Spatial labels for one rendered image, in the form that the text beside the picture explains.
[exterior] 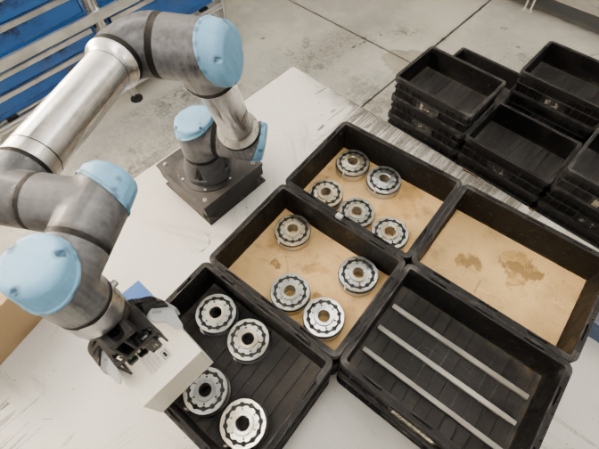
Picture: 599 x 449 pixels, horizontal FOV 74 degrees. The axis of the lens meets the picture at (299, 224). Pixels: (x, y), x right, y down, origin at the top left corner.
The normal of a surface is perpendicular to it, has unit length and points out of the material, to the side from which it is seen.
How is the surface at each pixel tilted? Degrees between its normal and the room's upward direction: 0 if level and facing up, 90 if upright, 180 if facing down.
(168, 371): 0
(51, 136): 48
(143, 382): 0
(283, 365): 0
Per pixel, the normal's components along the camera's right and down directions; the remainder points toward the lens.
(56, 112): 0.43, -0.49
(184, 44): -0.11, 0.25
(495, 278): -0.04, -0.51
